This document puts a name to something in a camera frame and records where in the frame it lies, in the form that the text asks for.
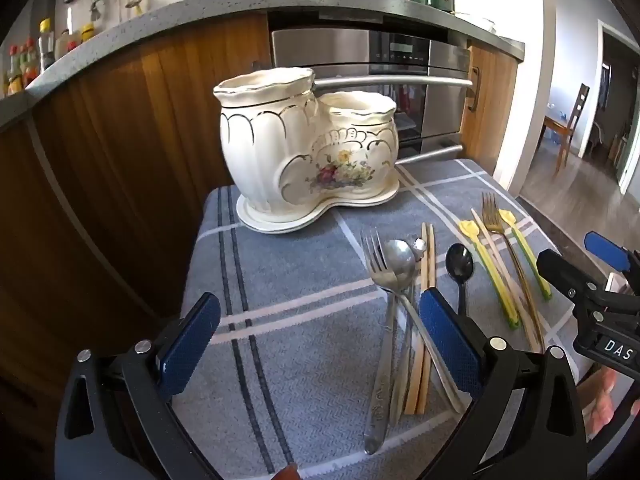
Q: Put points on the white ceramic tray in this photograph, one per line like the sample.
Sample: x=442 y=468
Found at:
x=280 y=223

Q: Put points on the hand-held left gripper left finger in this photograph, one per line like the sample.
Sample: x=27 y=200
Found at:
x=190 y=345

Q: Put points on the small silver spoon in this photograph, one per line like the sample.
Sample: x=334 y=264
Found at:
x=419 y=246

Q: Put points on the grey stone countertop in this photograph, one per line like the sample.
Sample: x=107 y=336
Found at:
x=150 y=20

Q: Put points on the cream chopstick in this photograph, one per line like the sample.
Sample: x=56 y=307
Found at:
x=492 y=245

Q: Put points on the large silver spoon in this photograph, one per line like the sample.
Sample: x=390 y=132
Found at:
x=399 y=262

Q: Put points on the wooden base cabinet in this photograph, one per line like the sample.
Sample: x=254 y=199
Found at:
x=125 y=160

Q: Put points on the black spoon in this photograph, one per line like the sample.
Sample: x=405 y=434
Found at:
x=459 y=262

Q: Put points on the person's right hand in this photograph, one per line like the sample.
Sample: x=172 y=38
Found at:
x=602 y=400

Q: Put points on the blue plaid cloth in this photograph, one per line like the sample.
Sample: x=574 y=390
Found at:
x=300 y=270

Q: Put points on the glass bowl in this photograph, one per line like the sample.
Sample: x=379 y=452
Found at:
x=490 y=25

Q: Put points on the stainless steel oven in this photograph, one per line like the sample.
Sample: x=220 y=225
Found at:
x=350 y=55

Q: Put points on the white floral ceramic utensil holder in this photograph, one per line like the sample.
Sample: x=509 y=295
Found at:
x=260 y=150

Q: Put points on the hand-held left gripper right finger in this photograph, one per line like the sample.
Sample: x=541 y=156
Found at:
x=450 y=340

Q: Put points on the wooden dining chair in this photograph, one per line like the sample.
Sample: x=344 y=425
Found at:
x=577 y=110

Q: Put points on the row of condiment bottles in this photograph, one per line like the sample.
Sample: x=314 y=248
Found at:
x=45 y=55

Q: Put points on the gold fork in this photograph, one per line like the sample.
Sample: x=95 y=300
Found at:
x=491 y=212

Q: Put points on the narrow wooden cabinet door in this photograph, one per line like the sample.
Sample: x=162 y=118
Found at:
x=495 y=110

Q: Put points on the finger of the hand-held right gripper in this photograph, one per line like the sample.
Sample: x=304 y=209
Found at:
x=607 y=251
x=562 y=272

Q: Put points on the silver fork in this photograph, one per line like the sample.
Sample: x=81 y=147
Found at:
x=382 y=360

